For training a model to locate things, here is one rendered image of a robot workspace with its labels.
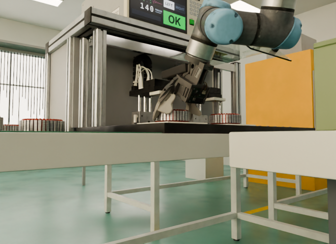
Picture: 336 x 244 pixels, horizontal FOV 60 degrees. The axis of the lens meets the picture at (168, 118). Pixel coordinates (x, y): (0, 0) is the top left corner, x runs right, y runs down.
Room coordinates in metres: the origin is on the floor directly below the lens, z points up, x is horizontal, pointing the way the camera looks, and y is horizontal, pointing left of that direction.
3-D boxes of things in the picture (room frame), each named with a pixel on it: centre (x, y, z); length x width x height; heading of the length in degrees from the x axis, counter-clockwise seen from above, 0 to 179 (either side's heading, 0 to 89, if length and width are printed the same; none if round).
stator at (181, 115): (0.87, -0.01, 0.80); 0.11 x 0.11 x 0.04
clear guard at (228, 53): (1.06, -0.24, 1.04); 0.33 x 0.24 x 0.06; 39
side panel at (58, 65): (1.06, 0.40, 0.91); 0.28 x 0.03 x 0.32; 39
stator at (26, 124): (0.78, 0.34, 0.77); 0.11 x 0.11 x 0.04
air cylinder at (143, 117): (0.98, 0.08, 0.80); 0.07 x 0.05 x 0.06; 129
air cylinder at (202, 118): (1.14, -0.11, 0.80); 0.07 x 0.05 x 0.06; 129
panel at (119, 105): (1.15, 0.05, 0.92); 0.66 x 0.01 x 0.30; 129
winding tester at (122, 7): (1.21, 0.08, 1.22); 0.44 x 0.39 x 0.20; 129
